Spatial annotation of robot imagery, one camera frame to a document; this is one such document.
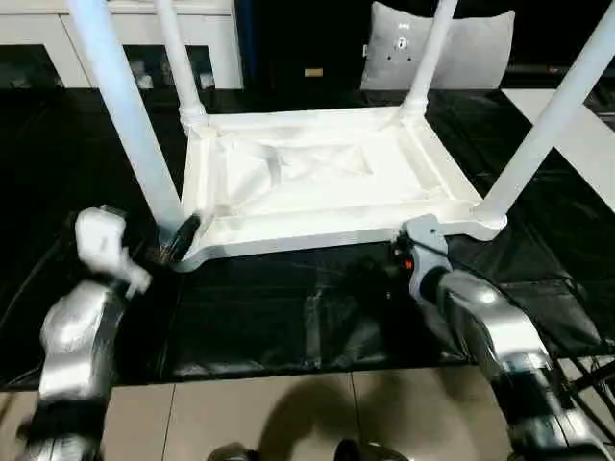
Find white plastic table top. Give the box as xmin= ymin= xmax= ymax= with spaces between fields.
xmin=180 ymin=106 xmax=509 ymax=275

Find white plastic table leg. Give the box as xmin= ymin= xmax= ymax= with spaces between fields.
xmin=156 ymin=0 xmax=211 ymax=138
xmin=402 ymin=0 xmax=458 ymax=130
xmin=473 ymin=0 xmax=615 ymax=231
xmin=66 ymin=0 xmax=186 ymax=251

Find black mat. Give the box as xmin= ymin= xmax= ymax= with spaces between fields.
xmin=0 ymin=85 xmax=615 ymax=390

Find grey cushion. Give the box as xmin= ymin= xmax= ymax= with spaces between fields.
xmin=359 ymin=1 xmax=516 ymax=91

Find white board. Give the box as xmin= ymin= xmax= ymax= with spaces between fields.
xmin=502 ymin=85 xmax=615 ymax=215

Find dark blue cabinet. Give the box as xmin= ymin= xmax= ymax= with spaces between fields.
xmin=234 ymin=0 xmax=381 ymax=92

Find black bar red light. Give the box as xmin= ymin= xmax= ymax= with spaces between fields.
xmin=508 ymin=64 xmax=615 ymax=75

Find white cabinet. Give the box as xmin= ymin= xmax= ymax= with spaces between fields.
xmin=0 ymin=0 xmax=244 ymax=90

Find loose floor cables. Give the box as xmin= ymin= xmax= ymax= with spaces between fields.
xmin=559 ymin=352 xmax=615 ymax=402

